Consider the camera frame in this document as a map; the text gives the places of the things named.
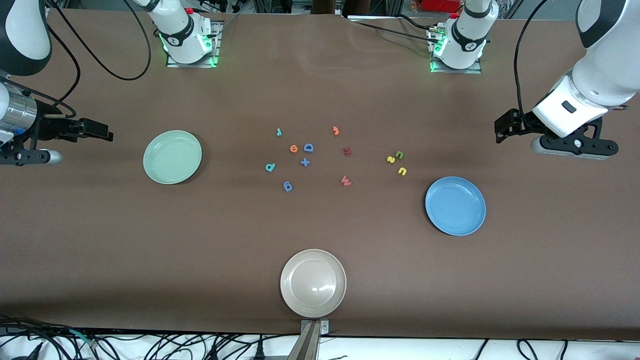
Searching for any pale green plate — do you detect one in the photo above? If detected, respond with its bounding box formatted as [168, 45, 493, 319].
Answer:
[142, 130, 203, 185]

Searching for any blue plate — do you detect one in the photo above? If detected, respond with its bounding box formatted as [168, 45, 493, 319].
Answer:
[424, 176, 487, 237]

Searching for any brown table cover sheet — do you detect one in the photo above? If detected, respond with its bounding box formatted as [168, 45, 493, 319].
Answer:
[0, 7, 640, 342]

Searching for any red box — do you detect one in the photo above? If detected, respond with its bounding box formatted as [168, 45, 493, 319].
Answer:
[422, 0, 462, 13]

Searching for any beige plate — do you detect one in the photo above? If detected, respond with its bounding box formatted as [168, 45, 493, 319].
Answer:
[279, 248, 347, 319]

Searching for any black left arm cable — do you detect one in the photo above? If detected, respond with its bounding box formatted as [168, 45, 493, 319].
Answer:
[514, 0, 551, 121]

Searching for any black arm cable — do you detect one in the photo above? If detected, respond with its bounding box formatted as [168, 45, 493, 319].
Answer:
[0, 0, 153, 118]
[514, 0, 551, 121]

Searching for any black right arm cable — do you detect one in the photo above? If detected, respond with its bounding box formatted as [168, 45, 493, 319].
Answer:
[0, 0, 153, 118]

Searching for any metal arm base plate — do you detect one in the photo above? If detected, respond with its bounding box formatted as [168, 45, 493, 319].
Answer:
[429, 25, 483, 75]
[165, 20, 223, 68]

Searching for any black cable on table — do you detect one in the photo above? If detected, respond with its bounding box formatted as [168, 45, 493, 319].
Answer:
[350, 14, 441, 43]

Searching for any teal cable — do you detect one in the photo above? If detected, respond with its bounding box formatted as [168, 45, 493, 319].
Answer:
[69, 329, 98, 349]

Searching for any silver background frame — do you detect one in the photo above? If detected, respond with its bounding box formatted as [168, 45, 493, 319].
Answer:
[291, 0, 367, 16]

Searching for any black looped cable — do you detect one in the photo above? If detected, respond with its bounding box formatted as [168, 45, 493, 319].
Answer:
[516, 339, 540, 360]

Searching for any aluminium camera mount profile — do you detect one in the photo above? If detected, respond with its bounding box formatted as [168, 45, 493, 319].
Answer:
[287, 319, 331, 360]

